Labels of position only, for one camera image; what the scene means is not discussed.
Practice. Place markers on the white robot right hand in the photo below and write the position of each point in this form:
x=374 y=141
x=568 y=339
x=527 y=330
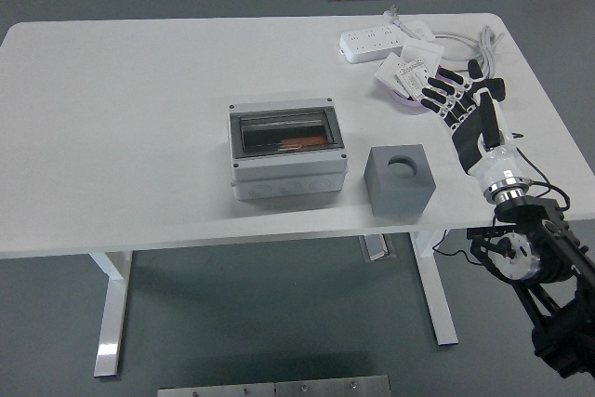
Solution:
x=469 y=132

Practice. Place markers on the orange cylindrical battery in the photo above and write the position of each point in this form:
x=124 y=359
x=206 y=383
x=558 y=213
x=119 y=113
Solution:
x=302 y=142

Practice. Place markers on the grey plastic electrical box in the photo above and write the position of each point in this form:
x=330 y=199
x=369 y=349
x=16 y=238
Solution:
x=288 y=178

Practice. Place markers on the transparent hinged box lid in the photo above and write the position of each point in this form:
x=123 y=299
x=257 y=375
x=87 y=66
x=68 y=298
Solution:
x=260 y=127

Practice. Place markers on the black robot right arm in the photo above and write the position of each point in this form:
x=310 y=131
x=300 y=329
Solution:
x=558 y=336

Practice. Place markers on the small white adapter box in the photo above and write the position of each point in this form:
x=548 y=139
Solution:
x=422 y=30

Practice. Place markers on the black power adapter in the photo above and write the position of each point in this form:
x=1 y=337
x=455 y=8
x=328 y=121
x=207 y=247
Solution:
x=497 y=88

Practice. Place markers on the purple plastic tray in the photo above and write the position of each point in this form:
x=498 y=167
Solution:
x=409 y=104

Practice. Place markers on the white socket package with label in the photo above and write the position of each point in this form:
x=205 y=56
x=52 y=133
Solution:
x=411 y=76

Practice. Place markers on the grey cube holder with hole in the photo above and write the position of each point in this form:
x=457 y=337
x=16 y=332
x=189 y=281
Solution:
x=400 y=192

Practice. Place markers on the black table control panel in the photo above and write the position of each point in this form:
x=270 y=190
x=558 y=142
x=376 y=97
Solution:
x=483 y=232

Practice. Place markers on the white plain socket package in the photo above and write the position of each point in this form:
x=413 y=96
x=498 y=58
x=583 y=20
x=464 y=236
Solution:
x=389 y=69

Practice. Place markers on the white power strip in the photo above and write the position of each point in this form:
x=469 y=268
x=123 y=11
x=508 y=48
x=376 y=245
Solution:
x=367 y=43

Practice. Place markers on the white table leg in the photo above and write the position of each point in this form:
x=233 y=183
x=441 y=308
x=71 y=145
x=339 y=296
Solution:
x=437 y=304

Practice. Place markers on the grey metal plate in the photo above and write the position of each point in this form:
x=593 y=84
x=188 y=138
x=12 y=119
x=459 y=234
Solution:
x=332 y=387
x=216 y=390

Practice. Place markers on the white square switch plate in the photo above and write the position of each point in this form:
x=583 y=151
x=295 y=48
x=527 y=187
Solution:
x=422 y=54

